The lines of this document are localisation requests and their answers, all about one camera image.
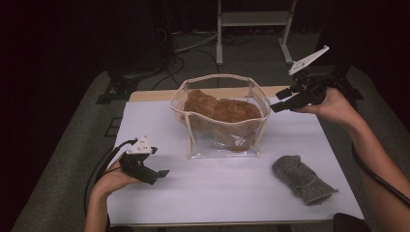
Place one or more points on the dark floor plate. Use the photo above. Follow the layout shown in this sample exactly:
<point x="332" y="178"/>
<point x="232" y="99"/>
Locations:
<point x="113" y="127"/>

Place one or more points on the person's right hand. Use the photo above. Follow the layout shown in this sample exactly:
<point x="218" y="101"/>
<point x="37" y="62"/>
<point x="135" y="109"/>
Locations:
<point x="335" y="108"/>

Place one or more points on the brown teddy bear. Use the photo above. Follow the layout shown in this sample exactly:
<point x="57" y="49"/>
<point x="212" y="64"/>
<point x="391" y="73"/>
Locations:
<point x="225" y="109"/>

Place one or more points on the grey knitted cloth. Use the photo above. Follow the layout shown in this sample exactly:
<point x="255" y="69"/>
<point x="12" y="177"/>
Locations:
<point x="299" y="179"/>

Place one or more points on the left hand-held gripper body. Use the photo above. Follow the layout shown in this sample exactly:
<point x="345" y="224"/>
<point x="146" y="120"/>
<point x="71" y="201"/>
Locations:
<point x="135" y="161"/>

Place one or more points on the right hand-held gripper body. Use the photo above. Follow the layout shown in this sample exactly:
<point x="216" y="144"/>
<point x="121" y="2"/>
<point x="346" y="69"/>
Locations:
<point x="311" y="88"/>

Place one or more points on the white metal stand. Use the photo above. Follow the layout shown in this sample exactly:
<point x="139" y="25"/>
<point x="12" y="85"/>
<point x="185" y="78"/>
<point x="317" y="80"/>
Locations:
<point x="254" y="18"/>

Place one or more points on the clear plastic bag beige trim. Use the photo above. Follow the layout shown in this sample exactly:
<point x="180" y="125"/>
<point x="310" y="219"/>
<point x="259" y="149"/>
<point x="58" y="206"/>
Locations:
<point x="199" y="141"/>

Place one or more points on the wooden table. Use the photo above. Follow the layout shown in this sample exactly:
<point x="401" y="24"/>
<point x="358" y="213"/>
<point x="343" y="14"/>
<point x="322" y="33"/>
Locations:
<point x="148" y="95"/>

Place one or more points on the white table sheet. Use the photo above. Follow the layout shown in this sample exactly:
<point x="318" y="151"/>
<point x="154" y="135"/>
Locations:
<point x="154" y="122"/>

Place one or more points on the person's left hand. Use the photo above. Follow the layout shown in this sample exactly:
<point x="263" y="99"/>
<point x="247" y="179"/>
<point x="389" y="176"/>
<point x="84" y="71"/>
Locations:
<point x="112" y="182"/>

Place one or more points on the black stand base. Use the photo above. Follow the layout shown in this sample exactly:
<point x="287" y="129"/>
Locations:
<point x="354" y="92"/>
<point x="117" y="92"/>

